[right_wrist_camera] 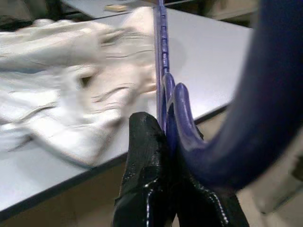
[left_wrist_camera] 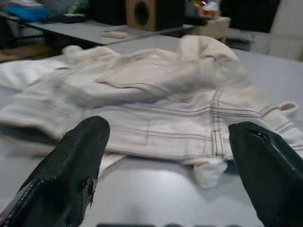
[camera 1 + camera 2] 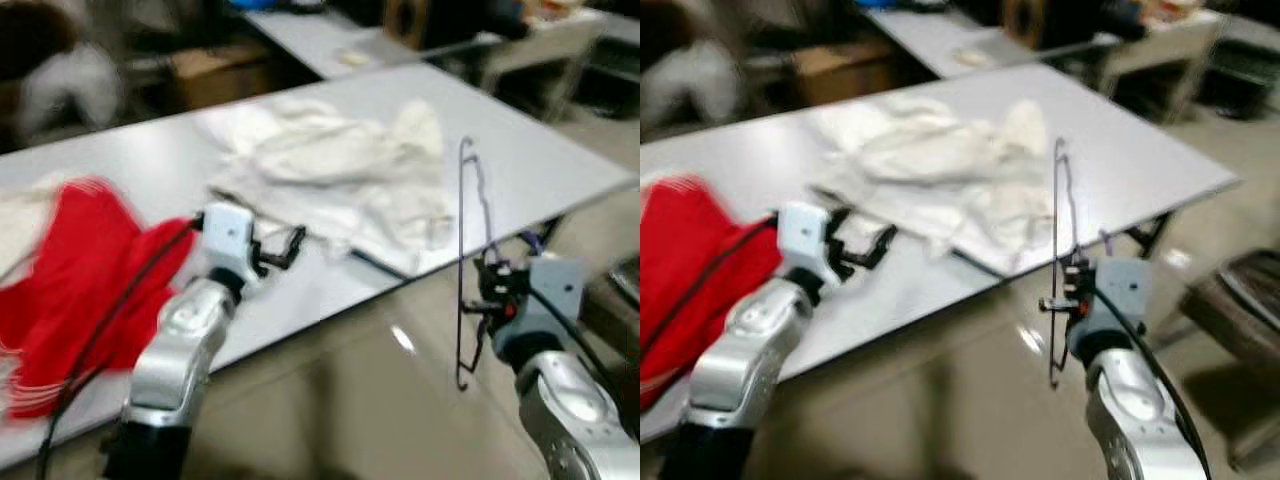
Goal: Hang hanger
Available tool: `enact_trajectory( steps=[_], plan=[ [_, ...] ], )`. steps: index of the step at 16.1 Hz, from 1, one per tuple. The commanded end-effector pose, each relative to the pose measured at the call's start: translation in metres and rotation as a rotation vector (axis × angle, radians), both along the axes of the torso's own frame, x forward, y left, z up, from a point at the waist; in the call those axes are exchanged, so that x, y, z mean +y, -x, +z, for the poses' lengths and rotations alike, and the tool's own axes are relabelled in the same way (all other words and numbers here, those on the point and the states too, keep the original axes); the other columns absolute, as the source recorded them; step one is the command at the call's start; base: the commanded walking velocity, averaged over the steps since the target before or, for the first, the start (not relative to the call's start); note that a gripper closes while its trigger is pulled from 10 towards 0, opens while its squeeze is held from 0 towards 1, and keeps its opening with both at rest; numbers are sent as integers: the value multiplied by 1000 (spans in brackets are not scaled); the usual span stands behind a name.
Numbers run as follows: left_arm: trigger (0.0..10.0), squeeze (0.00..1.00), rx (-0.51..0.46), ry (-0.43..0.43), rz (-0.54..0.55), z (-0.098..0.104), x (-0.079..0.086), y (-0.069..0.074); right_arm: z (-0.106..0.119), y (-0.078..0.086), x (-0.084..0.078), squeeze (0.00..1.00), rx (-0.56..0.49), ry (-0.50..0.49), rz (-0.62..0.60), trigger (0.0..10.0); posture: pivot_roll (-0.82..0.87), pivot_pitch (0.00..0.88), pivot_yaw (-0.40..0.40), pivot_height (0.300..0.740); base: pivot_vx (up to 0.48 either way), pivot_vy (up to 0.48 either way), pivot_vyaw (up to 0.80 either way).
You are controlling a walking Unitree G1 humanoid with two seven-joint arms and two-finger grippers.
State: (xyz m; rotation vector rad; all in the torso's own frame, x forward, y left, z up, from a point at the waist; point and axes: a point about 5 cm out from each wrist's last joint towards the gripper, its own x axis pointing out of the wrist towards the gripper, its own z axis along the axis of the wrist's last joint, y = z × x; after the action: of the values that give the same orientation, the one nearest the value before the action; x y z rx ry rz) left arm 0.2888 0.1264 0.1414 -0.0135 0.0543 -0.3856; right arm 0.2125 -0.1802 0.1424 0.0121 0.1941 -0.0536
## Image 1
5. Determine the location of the grey table black frame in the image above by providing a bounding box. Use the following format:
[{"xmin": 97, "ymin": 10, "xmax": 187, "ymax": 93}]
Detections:
[{"xmin": 0, "ymin": 7, "xmax": 254, "ymax": 220}]

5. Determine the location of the small tan block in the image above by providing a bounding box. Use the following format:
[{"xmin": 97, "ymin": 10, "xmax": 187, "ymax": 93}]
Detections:
[{"xmin": 105, "ymin": 4, "xmax": 126, "ymax": 12}]

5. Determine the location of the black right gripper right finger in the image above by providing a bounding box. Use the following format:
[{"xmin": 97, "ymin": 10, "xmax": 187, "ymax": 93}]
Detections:
[{"xmin": 174, "ymin": 151, "xmax": 250, "ymax": 227}]

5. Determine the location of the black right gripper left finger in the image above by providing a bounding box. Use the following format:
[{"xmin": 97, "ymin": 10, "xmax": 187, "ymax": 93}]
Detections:
[{"xmin": 113, "ymin": 112, "xmax": 176, "ymax": 227}]

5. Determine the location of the white zip garment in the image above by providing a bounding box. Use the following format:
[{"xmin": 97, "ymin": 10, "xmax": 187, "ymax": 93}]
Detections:
[{"xmin": 0, "ymin": 6, "xmax": 159, "ymax": 169}]

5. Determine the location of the purple plastic hanger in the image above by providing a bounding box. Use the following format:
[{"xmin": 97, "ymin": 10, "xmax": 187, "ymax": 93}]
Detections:
[{"xmin": 153, "ymin": 0, "xmax": 303, "ymax": 191}]

